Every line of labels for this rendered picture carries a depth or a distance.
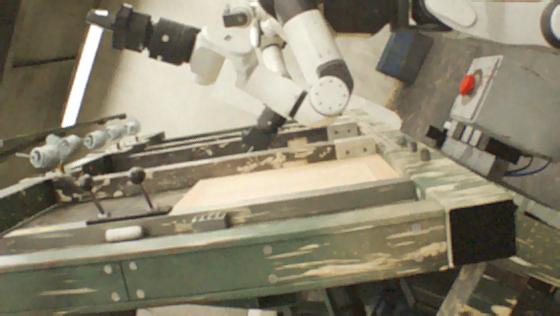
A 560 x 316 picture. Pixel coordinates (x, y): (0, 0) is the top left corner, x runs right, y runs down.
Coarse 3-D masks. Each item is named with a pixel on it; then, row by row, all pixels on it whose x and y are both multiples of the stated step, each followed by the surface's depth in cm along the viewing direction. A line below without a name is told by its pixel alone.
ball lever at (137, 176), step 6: (138, 168) 98; (132, 174) 97; (138, 174) 97; (144, 174) 99; (132, 180) 98; (138, 180) 98; (144, 180) 99; (144, 186) 101; (144, 192) 102; (150, 204) 104; (150, 210) 105; (156, 210) 105
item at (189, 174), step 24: (312, 144) 152; (336, 144) 148; (360, 144) 148; (72, 168) 159; (168, 168) 151; (192, 168) 151; (216, 168) 151; (240, 168) 151; (264, 168) 150; (72, 192) 154; (96, 192) 154; (120, 192) 153
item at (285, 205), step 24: (312, 192) 104; (336, 192) 101; (360, 192) 101; (384, 192) 101; (408, 192) 100; (168, 216) 103; (192, 216) 103; (240, 216) 102; (264, 216) 102; (288, 216) 102; (24, 240) 105; (48, 240) 105; (72, 240) 105; (96, 240) 105
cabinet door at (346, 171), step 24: (288, 168) 148; (312, 168) 143; (336, 168) 137; (360, 168) 132; (384, 168) 126; (192, 192) 134; (216, 192) 131; (240, 192) 126; (264, 192) 122; (288, 192) 118
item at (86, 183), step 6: (84, 180) 98; (90, 180) 99; (78, 186) 99; (84, 186) 98; (90, 186) 99; (90, 192) 101; (96, 198) 103; (96, 204) 103; (102, 210) 105; (102, 216) 105; (108, 216) 105
